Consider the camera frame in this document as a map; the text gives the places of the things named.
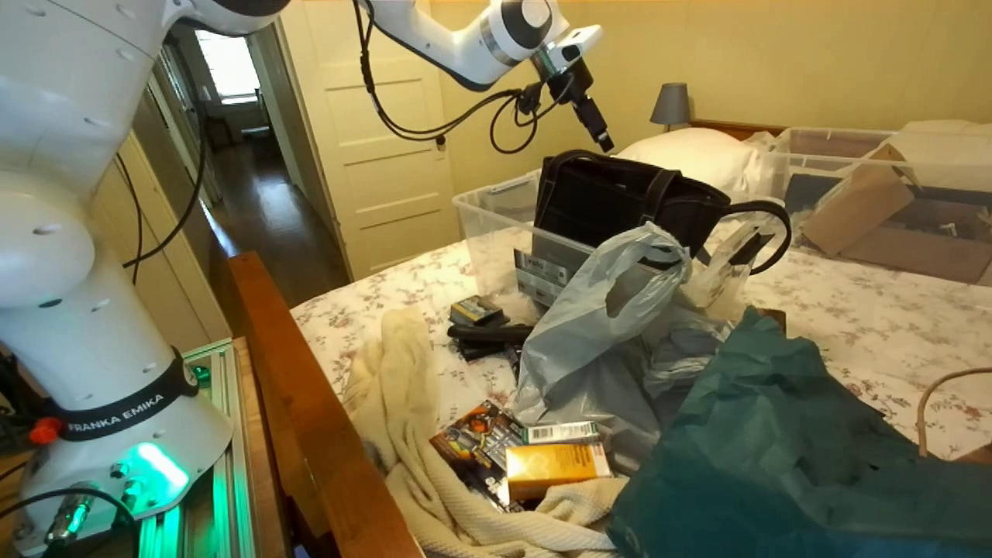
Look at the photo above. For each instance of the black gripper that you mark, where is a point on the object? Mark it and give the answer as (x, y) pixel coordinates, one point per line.
(565, 65)

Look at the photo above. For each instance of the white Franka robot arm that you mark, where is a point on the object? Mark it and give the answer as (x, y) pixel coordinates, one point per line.
(72, 257)

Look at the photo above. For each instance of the grey plastic shopping bag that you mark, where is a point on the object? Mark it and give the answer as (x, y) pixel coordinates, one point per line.
(601, 322)

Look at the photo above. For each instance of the teal fabric bag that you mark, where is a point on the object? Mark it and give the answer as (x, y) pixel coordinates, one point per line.
(787, 455)

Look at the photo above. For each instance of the wooden bed footboard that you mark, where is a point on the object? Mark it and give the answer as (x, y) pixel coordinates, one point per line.
(299, 415)

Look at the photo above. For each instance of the white pillow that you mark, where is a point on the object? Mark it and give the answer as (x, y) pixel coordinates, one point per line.
(701, 156)

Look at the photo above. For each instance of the wooden headboard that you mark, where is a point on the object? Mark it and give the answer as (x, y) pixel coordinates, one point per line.
(739, 127)

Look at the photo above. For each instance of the white panel door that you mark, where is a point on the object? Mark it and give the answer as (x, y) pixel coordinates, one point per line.
(391, 197)

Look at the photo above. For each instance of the small dark card pack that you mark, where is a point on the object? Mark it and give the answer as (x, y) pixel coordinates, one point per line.
(476, 307)

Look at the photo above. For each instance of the clear bin holding cardboard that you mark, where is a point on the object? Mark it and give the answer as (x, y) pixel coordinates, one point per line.
(827, 156)

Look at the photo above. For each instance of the brown cardboard box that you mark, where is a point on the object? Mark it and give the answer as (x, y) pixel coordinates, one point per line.
(856, 206)

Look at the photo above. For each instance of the green and white box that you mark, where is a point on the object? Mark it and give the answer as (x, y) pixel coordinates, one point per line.
(559, 432)

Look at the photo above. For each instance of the colourful snack packet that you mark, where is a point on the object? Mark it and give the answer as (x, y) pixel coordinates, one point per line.
(469, 439)

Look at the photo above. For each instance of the floral bedspread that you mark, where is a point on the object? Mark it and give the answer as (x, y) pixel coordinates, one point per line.
(879, 322)

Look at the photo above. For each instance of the gold box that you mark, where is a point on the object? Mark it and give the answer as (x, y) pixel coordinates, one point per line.
(548, 469)

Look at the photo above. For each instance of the aluminium base frame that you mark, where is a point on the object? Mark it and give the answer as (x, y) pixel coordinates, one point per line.
(222, 467)

